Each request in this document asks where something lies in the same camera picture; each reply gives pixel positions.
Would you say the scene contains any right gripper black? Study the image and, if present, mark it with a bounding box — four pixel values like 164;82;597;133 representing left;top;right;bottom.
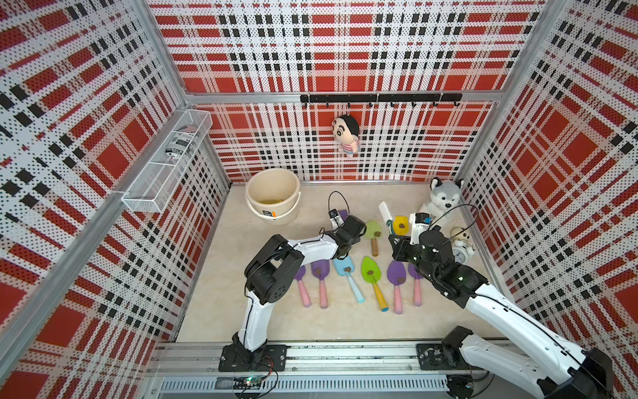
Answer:
389;233;439;283

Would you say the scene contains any cartoon boy plush doll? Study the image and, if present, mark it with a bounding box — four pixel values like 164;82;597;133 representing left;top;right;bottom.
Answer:
332;115;361;157

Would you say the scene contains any green pointed trowel yellow handle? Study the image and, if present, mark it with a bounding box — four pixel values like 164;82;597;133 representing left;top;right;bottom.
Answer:
362;256;389;312

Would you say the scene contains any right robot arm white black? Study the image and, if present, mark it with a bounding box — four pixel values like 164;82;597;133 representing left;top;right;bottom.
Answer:
389;228;614;398

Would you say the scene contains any purple square trowel far left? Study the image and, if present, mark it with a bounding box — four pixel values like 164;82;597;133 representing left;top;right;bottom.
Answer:
294;266;312;308

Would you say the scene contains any purple pointed trowel rightmost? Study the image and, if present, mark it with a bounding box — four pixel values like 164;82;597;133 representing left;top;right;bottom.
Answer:
408;264;422;307

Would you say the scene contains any can on shelf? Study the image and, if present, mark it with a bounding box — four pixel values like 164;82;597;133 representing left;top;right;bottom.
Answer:
164;130;196;161

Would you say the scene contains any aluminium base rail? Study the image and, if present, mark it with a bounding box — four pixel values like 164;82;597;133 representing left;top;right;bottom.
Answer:
140;339;545;398

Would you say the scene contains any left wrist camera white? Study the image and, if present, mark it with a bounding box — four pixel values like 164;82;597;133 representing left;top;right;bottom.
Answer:
328;209;344;229

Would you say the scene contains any yellow trowel wooden handle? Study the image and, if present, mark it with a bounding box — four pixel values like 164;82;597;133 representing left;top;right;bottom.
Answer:
259;199;285;205

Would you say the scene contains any black hook rail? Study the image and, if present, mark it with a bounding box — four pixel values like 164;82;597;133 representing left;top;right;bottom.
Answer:
300;92;464;105

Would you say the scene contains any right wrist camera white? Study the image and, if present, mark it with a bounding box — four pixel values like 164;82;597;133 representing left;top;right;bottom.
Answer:
409;212;431;244

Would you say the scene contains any light blue trowel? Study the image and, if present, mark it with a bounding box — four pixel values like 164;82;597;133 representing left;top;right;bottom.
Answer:
333;256;365;304

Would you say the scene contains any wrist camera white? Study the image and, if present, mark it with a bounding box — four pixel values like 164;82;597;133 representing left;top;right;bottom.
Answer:
328;209;344;229
409;212;431;244

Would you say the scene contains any green trowel wooden handle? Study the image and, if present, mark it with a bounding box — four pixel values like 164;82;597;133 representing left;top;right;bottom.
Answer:
365;219;382;257

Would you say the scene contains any cream plastic bucket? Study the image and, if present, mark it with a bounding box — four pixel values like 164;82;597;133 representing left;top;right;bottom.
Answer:
244;168;301;225

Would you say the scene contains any green white scrub brush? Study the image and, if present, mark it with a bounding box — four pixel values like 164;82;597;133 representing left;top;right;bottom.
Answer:
379;201;395;235

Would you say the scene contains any husky plush toy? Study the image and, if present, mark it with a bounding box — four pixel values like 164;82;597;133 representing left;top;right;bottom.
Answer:
420;177;465;227

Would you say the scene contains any clear wall shelf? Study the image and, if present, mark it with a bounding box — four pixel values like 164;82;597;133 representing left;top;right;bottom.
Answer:
122;110;212;214

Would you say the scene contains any skull alarm clock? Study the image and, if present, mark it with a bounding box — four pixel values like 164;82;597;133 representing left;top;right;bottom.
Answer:
450;226;476;264

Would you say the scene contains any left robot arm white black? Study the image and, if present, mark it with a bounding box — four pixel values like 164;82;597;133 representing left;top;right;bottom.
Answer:
218;215;366;372

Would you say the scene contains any purple pointed trowel pink handle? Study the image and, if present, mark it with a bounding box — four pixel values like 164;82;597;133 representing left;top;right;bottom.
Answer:
387;260;406;314

